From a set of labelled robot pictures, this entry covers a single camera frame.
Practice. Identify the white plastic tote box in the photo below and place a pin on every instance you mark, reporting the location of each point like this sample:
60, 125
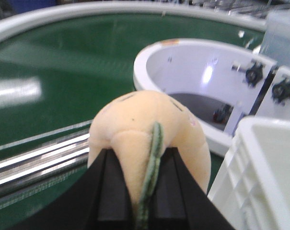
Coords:
252, 186

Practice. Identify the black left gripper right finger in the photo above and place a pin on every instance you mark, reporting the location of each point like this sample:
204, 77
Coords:
178, 202

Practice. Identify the steel guide rails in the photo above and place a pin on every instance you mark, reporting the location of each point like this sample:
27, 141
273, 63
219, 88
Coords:
31, 161

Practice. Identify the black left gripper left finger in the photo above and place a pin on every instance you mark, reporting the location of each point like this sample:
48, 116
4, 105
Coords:
99, 200

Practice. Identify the black star knob left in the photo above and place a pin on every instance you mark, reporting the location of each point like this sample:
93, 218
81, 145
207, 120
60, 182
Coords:
254, 74

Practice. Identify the white inner ring guard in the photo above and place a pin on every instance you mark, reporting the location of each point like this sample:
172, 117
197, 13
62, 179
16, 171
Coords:
208, 77

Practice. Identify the black star knob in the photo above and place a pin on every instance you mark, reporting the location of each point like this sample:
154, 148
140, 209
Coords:
254, 74
281, 91

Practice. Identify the black star knob right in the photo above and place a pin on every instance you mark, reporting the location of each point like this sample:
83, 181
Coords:
281, 91

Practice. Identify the cream round plush toy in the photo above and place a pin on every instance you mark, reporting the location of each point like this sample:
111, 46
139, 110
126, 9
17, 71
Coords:
139, 127

